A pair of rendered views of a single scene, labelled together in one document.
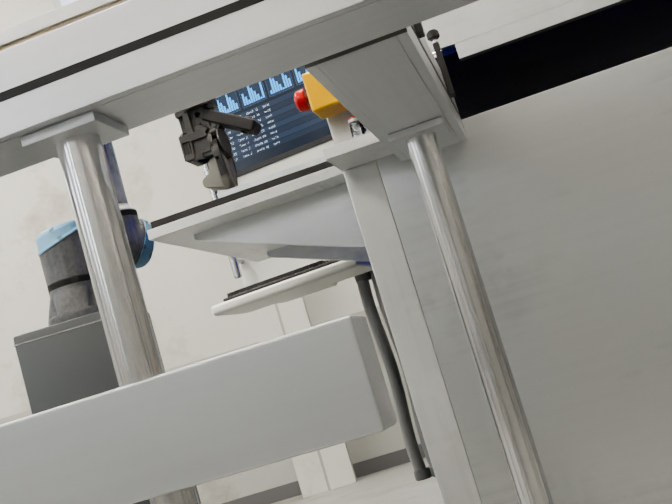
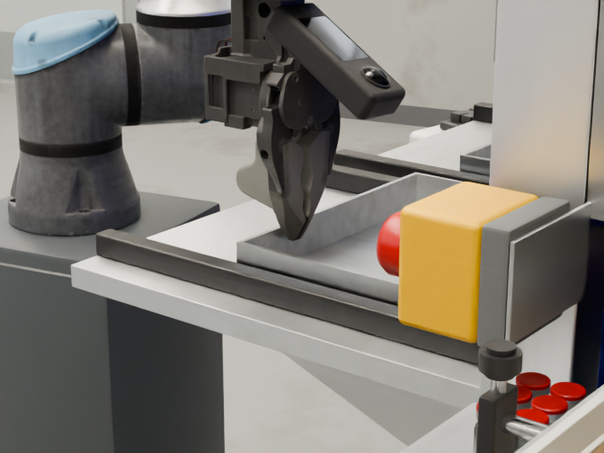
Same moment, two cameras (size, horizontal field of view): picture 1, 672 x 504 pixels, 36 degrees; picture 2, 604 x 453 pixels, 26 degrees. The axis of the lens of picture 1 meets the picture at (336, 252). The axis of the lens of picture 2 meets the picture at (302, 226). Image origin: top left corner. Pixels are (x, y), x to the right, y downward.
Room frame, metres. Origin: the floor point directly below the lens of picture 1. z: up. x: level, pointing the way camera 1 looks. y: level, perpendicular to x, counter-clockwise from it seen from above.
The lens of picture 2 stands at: (1.08, -0.30, 1.25)
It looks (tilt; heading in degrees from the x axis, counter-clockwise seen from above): 18 degrees down; 26
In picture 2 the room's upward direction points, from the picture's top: straight up
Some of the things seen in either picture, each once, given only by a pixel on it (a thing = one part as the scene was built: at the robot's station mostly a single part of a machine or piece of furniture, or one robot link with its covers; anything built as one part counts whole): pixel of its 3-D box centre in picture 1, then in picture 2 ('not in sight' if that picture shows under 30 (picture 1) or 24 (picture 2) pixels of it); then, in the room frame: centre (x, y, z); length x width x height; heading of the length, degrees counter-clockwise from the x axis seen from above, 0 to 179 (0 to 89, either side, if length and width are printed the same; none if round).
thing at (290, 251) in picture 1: (340, 256); not in sight; (2.46, -0.01, 0.79); 0.34 x 0.03 x 0.13; 79
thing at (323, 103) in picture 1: (329, 91); (480, 262); (1.76, -0.07, 0.99); 0.08 x 0.07 x 0.07; 79
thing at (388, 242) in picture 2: (305, 99); (413, 246); (1.77, -0.03, 0.99); 0.04 x 0.04 x 0.04; 79
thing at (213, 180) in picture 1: (217, 180); (266, 186); (1.98, 0.19, 0.95); 0.06 x 0.03 x 0.09; 79
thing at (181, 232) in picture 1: (309, 215); (528, 227); (2.21, 0.03, 0.87); 0.70 x 0.48 x 0.02; 169
